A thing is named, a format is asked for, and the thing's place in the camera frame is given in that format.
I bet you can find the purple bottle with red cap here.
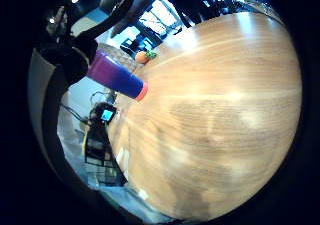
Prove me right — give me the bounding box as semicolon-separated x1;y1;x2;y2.
85;49;150;103

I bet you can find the orange toy fruit green leaf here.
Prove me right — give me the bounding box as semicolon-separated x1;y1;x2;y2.
134;49;159;65

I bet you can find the black device with blue screen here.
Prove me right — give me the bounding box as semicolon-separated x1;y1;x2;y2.
90;102;119;125

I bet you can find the black metal cart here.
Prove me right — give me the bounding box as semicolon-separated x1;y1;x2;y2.
81;120;128;188

